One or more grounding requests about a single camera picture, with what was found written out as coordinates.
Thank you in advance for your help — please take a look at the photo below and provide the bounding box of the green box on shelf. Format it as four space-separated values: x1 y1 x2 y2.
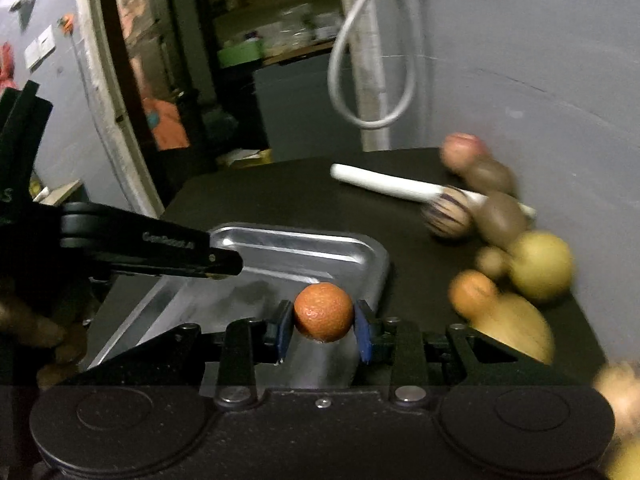
218 38 264 67

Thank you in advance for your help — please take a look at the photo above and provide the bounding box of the far brown kiwi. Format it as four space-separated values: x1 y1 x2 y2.
463 156 516 196

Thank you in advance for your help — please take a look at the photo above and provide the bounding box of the small orange mandarin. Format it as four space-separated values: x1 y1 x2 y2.
448 270 499 320
294 283 354 344

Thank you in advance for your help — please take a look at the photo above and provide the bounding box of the brownish yellow pear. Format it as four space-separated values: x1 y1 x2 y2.
470 294 555 364

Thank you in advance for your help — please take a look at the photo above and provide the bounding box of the silver metal tray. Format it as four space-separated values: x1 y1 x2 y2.
88 223 390 366

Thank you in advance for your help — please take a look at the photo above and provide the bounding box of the yellow lemon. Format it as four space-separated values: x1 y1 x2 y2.
604 437 640 480

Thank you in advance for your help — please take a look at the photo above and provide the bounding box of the striped pepino melon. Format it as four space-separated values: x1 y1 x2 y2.
421 186 474 238
593 361 640 438

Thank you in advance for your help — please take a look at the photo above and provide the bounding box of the white wall switch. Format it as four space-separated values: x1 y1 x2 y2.
24 25 56 72

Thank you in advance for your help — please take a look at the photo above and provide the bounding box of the small walnut behind mandarin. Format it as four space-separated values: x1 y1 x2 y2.
475 246 511 281

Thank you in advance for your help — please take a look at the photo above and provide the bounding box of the yellow-green pear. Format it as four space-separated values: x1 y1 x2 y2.
506 230 575 302

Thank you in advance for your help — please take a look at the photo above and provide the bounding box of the white hanging hose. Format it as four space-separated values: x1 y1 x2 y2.
326 0 418 130

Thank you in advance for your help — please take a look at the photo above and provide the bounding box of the near brown kiwi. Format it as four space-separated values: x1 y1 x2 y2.
475 192 528 249

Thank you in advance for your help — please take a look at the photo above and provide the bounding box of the white plastic tube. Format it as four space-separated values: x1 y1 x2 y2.
330 161 537 220

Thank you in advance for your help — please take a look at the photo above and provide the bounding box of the orange wall hook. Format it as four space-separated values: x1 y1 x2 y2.
58 13 75 36

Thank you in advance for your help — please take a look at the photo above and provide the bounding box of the dark grey cabinet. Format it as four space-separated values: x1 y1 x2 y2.
254 53 362 162

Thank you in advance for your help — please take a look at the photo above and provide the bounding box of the brown kiwi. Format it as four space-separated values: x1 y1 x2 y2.
475 192 528 249
463 156 516 196

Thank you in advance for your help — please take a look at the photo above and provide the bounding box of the red apple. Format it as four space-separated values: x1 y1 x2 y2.
439 132 490 174

